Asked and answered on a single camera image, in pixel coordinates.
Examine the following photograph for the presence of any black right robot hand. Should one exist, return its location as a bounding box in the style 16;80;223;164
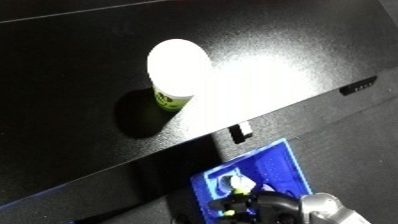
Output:
207;190;306;224

